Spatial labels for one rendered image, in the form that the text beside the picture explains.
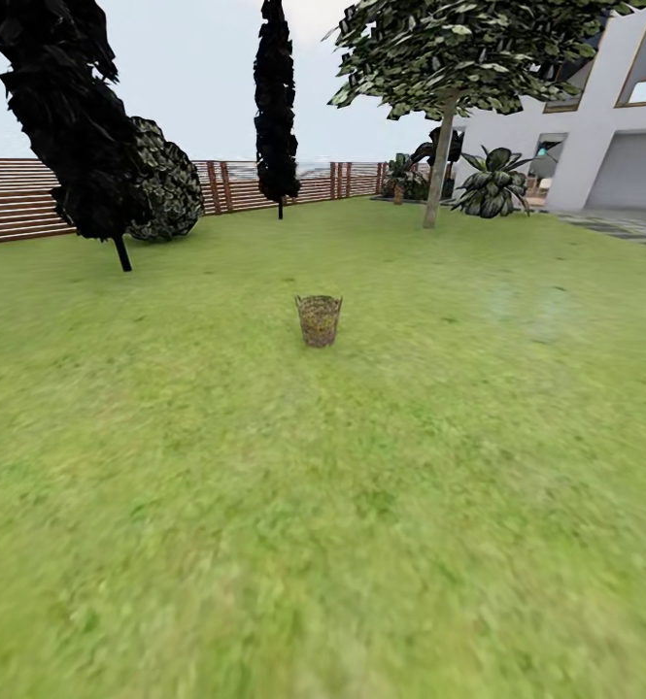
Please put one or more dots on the wicker basket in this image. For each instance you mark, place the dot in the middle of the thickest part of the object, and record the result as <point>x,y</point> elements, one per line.
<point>319,305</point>

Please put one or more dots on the fixed window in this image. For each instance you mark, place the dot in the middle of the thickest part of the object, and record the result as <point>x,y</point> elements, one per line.
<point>543,167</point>

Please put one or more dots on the tree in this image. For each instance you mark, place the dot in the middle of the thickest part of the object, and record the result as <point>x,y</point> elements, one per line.
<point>76,122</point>
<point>274,96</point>
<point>444,56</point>

